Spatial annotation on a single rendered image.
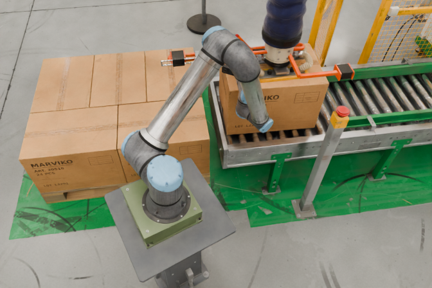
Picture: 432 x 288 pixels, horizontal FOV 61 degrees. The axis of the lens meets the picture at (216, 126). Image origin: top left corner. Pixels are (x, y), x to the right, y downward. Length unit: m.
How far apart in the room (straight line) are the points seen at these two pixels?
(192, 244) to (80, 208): 1.28
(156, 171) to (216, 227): 0.46
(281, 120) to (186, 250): 1.07
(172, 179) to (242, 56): 0.57
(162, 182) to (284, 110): 1.08
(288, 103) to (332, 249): 1.06
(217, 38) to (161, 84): 1.31
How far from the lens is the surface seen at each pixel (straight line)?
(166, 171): 1.55
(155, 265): 1.77
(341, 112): 1.99
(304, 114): 2.41
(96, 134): 2.52
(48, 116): 2.75
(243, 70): 1.48
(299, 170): 2.98
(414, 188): 3.23
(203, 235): 1.81
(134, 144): 1.65
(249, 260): 2.58
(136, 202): 1.79
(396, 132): 2.67
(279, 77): 2.21
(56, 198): 2.91
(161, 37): 4.19
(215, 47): 1.52
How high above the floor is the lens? 2.40
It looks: 49 degrees down
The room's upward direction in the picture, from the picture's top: 1 degrees clockwise
